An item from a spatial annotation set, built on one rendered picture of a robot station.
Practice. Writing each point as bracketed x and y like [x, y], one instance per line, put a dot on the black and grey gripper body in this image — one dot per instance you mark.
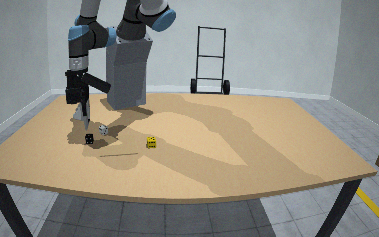
[75, 87]

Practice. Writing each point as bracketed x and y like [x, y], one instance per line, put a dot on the grey die with black pips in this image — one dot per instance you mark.
[103, 130]

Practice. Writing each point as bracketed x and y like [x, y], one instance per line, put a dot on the yellow die with black pips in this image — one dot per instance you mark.
[151, 142]

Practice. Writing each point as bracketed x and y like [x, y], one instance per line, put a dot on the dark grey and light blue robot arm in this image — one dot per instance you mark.
[88, 34]

